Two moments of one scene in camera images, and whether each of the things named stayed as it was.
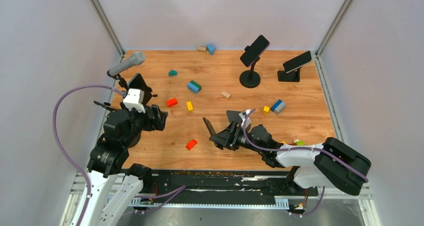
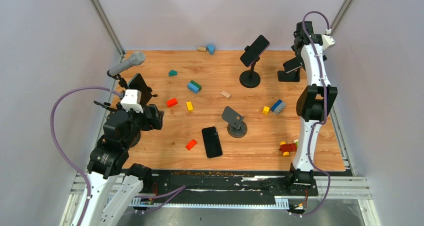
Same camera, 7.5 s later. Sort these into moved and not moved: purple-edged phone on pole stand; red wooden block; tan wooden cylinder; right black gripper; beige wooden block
Moved: right black gripper
Not moved: red wooden block; purple-edged phone on pole stand; beige wooden block; tan wooden cylinder
